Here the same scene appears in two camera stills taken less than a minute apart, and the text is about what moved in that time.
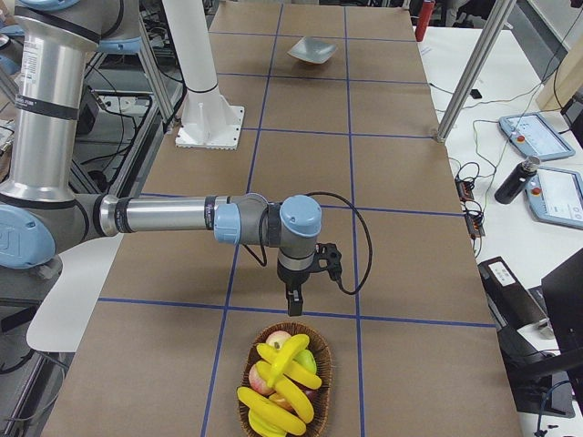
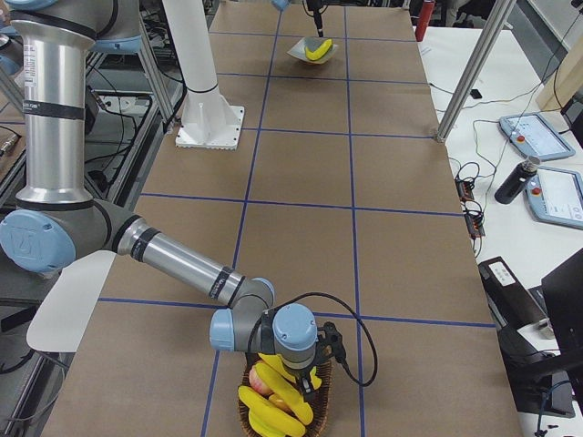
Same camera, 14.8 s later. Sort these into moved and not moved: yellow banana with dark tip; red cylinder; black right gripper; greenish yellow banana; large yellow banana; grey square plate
Moved: greenish yellow banana; black right gripper
Not moved: large yellow banana; red cylinder; grey square plate; yellow banana with dark tip
